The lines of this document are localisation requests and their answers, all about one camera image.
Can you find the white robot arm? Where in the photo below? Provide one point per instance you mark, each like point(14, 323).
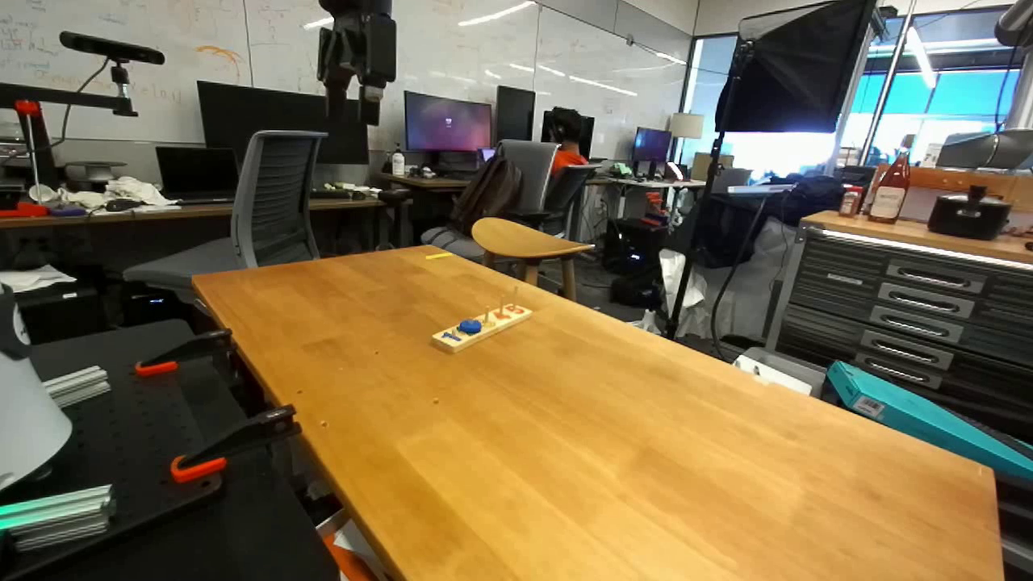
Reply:
point(356, 49)

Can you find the wooden peg stand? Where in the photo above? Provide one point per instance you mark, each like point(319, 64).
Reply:
point(480, 328)

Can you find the small round wooden table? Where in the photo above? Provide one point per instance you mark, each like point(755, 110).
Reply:
point(527, 248)

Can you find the computer monitor purple screen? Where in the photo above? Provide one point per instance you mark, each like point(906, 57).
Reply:
point(441, 124)

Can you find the grey mesh office chair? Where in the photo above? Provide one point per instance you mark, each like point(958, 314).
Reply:
point(269, 217)

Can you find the large black monitor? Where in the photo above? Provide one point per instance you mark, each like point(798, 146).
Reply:
point(235, 114)

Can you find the black softbox light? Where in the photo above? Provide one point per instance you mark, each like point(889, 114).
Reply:
point(793, 68)

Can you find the orange black clamp far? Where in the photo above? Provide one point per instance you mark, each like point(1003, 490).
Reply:
point(175, 357)

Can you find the orange black clamp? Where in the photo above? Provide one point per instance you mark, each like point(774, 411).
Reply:
point(215, 457)
point(175, 357)

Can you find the teal case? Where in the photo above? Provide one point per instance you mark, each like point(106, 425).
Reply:
point(929, 420)

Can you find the orange black clamp near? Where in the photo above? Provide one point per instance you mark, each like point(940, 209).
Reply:
point(215, 457)

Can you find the grey drawer cabinet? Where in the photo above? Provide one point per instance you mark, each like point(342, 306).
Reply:
point(951, 316)

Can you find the black pot on cabinet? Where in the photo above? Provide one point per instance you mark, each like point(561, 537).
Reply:
point(972, 215)

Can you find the black camera on mount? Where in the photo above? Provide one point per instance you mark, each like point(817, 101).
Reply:
point(110, 49)

